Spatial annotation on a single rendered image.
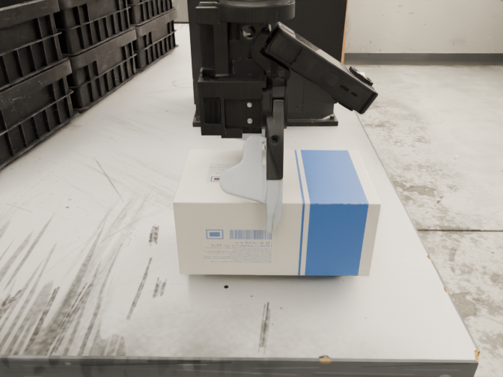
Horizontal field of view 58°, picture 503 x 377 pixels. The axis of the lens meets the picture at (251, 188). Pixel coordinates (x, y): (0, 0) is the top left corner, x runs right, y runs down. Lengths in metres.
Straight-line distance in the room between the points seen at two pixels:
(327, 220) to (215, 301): 0.14
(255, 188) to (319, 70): 0.12
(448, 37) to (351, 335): 3.94
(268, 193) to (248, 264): 0.10
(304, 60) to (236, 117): 0.08
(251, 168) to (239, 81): 0.08
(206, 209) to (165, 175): 0.29
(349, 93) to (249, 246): 0.18
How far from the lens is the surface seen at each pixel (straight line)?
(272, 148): 0.41
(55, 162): 0.82
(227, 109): 0.43
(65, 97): 0.95
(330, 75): 0.43
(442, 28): 4.28
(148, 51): 1.30
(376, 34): 4.13
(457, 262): 1.80
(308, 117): 0.90
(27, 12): 0.86
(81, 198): 0.70
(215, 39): 0.43
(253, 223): 0.45
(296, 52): 0.42
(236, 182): 0.43
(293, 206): 0.44
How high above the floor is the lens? 1.04
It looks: 30 degrees down
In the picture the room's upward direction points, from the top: straight up
